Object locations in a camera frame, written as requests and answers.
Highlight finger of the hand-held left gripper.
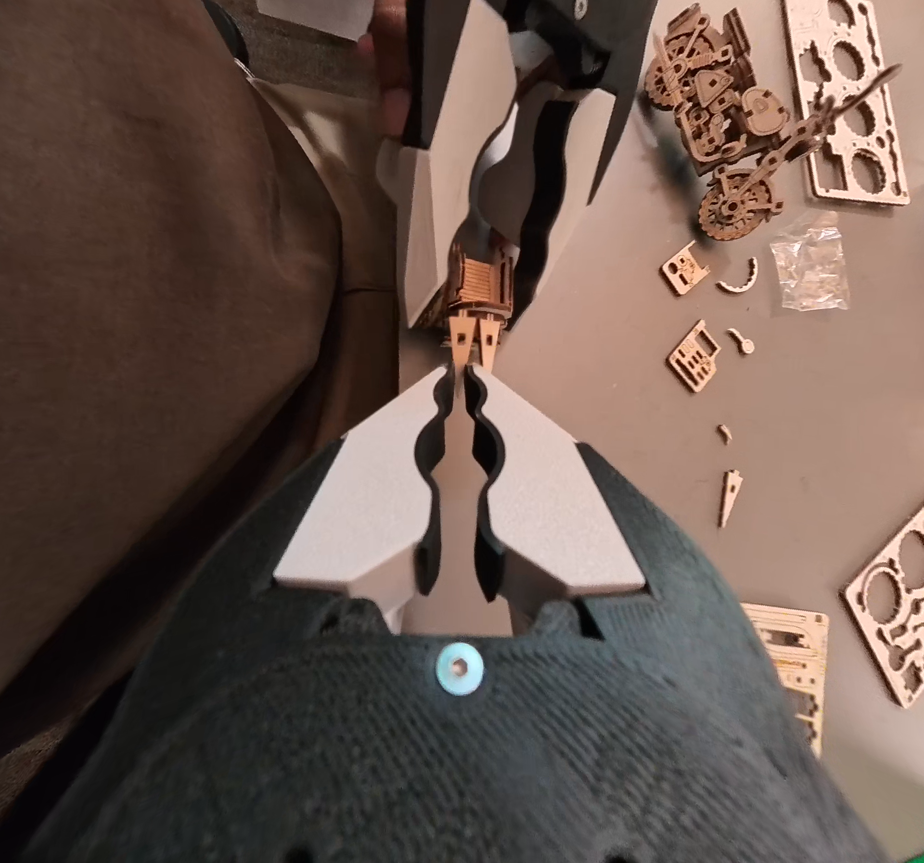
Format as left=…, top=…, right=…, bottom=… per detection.
left=498, top=85, right=618, bottom=333
left=375, top=0, right=521, bottom=333

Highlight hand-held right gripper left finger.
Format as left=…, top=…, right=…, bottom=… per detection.
left=273, top=365, right=453, bottom=634

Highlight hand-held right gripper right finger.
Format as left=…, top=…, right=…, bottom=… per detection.
left=464, top=365, right=648, bottom=627

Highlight wooden gear assembly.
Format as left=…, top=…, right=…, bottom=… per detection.
left=426, top=238, right=522, bottom=374

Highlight grey desk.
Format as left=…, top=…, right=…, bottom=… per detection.
left=396, top=0, right=924, bottom=863

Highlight person's left hand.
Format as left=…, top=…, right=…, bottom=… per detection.
left=357, top=0, right=416, bottom=143

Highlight person's beige trousers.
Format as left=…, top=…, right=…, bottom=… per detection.
left=247, top=72, right=405, bottom=295

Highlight wooden motorcycle model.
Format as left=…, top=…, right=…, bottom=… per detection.
left=639, top=4, right=903, bottom=243

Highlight wooden panel piece rounded notch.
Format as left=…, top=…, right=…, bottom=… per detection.
left=660, top=242, right=713, bottom=298

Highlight wooden panel piece with slots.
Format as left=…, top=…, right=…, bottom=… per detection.
left=666, top=319, right=722, bottom=394

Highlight wooden toothed arc piece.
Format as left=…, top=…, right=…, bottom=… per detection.
left=716, top=257, right=759, bottom=295

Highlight punched wooden sheet round holes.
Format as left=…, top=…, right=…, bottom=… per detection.
left=778, top=0, right=912, bottom=207

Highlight clear plastic bag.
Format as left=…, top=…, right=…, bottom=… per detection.
left=769, top=212, right=850, bottom=312

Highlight pale uncut wooden sheet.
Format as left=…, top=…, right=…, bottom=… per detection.
left=740, top=601, right=830, bottom=760

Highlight person's brown shirt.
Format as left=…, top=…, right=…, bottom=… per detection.
left=0, top=0, right=402, bottom=759

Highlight punched wooden sheet large cutouts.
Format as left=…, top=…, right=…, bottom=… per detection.
left=839, top=508, right=924, bottom=709

